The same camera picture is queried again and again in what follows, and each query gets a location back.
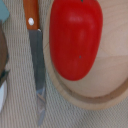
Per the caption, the tan gripper finger with teal pad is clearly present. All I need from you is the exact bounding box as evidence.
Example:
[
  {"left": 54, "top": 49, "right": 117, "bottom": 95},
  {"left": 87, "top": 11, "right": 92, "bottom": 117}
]
[{"left": 0, "top": 23, "right": 9, "bottom": 112}]

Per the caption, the light blue toy carton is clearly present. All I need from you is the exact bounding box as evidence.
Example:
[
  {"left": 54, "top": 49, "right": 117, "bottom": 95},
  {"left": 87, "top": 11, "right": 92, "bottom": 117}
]
[{"left": 0, "top": 0, "right": 10, "bottom": 22}]

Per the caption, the red toy tomato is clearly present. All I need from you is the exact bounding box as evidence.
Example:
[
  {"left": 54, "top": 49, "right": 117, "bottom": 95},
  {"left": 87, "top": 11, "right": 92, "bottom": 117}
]
[{"left": 49, "top": 0, "right": 103, "bottom": 81}]

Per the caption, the beige woven placemat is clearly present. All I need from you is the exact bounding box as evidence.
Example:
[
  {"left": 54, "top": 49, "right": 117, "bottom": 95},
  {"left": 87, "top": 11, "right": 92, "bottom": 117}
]
[{"left": 0, "top": 0, "right": 128, "bottom": 128}]

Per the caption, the round wooden plate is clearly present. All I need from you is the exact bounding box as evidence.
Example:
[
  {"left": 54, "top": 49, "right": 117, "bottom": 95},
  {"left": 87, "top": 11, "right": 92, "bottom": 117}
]
[{"left": 43, "top": 0, "right": 128, "bottom": 110}]

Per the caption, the orange handled toy knife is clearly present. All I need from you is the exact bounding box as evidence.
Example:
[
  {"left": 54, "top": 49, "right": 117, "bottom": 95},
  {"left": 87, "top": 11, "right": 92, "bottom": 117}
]
[{"left": 23, "top": 0, "right": 46, "bottom": 126}]

